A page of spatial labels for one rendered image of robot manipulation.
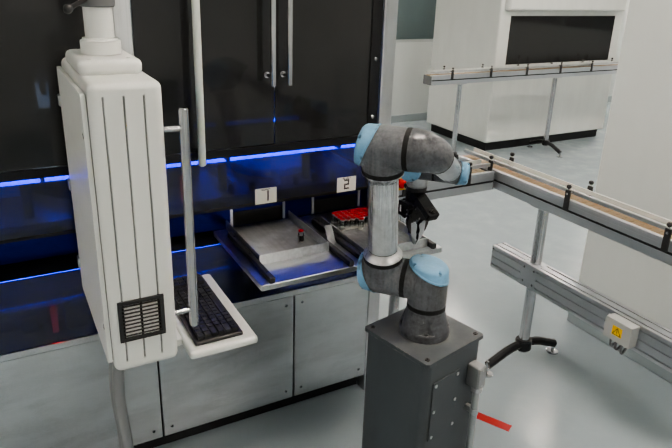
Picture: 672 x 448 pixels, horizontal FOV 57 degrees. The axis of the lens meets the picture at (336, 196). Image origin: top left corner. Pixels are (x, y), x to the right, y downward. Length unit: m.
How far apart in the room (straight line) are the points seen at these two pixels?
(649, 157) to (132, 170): 2.45
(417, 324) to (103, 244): 0.89
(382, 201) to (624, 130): 1.88
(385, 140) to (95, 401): 1.46
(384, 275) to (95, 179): 0.83
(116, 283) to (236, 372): 1.07
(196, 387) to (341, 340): 0.64
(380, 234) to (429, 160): 0.28
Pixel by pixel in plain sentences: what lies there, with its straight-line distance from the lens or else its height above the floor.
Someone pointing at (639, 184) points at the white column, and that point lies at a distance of 3.33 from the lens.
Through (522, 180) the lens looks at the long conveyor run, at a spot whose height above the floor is 0.93.
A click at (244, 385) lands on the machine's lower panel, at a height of 0.22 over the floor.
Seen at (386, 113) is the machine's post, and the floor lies 1.29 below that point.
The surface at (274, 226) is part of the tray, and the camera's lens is 2.38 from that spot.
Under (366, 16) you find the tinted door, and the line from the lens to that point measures 2.35.
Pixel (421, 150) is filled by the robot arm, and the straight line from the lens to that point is 1.58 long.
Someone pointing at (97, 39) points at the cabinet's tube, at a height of 1.62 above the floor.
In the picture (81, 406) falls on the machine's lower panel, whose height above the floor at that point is 0.33.
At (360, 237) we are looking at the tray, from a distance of 2.30.
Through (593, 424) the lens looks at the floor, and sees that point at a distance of 3.06.
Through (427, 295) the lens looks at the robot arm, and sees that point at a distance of 1.81.
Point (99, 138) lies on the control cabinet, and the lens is 1.51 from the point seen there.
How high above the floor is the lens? 1.79
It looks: 20 degrees down
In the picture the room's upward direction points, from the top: 2 degrees clockwise
